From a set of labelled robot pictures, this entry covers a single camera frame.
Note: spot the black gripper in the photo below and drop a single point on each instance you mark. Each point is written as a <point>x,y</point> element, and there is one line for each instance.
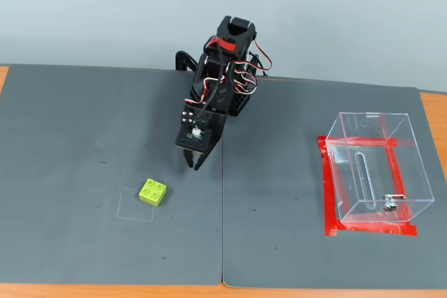
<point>194,158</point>

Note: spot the green lego block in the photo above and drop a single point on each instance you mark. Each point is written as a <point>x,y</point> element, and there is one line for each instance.
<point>153,191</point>

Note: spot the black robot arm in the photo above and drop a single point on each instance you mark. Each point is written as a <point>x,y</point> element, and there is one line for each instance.
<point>220,67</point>

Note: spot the transparent acrylic box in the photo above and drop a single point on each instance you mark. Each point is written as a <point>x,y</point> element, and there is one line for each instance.
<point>377,172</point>

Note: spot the silver metal box latch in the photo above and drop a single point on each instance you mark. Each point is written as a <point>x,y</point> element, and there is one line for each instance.
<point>390,203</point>

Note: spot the grey foam mat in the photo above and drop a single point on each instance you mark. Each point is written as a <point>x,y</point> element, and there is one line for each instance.
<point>87,155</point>
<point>279,190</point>

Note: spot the black table clamp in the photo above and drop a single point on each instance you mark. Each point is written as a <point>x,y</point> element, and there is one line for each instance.
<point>179,59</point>

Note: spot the short red tape band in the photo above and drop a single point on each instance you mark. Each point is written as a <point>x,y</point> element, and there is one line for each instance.
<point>228,46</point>

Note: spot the red tape strip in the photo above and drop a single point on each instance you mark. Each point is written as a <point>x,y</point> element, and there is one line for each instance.
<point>393,172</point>
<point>328,200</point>
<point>366,229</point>
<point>323,141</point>

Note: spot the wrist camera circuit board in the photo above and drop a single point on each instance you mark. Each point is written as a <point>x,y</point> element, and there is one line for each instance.
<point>206,139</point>

